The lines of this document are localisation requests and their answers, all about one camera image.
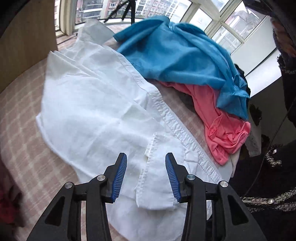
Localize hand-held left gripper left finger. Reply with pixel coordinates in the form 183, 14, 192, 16
26, 152, 128, 241

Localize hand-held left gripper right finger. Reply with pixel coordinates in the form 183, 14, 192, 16
165, 152, 267, 241

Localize white shirt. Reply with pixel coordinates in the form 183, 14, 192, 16
36, 19, 232, 241

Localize pink garment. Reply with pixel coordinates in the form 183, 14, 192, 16
157, 80, 252, 166

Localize person's black tweed jacket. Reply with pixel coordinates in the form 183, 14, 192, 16
231, 0, 296, 241

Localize pink checkered blanket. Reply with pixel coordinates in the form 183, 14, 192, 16
0, 23, 234, 241

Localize blue garment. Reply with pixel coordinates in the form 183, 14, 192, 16
113, 16, 252, 121

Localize black garment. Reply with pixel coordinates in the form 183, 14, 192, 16
233, 64, 252, 98

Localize white framed bay window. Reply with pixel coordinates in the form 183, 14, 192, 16
54, 0, 279, 78

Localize light wooden board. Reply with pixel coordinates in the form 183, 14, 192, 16
0, 0, 58, 93

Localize apartment buildings outside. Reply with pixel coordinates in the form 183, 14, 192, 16
54, 0, 264, 54

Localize ring light on tripod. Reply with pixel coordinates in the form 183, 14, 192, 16
103, 0, 139, 25

